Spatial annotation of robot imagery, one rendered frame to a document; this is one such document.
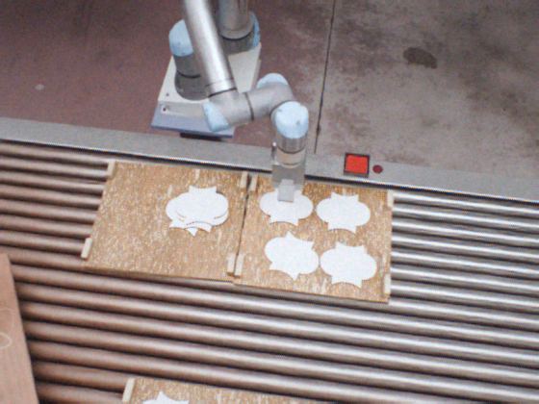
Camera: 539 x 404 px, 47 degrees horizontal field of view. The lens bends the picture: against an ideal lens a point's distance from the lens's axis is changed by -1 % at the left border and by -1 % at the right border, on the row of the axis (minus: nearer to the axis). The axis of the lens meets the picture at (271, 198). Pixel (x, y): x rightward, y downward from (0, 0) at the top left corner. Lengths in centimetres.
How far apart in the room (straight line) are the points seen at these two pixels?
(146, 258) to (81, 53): 210
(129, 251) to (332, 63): 205
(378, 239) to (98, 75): 215
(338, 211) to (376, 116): 154
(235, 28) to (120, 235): 67
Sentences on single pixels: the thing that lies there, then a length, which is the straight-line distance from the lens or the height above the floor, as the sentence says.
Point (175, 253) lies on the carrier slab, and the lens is 170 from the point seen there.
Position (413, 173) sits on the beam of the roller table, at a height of 92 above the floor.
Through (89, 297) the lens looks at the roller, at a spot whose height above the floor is 92.
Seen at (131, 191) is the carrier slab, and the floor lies 94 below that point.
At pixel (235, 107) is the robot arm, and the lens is 148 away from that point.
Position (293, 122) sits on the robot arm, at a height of 134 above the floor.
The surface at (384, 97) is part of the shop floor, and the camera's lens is 334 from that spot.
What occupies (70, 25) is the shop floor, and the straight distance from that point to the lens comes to 382.
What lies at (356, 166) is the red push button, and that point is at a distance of 187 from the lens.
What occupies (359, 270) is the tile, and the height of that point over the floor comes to 94.
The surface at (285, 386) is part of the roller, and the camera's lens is 157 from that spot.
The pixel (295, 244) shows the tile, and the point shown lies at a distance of 169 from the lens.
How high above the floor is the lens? 242
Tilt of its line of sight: 57 degrees down
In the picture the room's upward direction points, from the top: 2 degrees clockwise
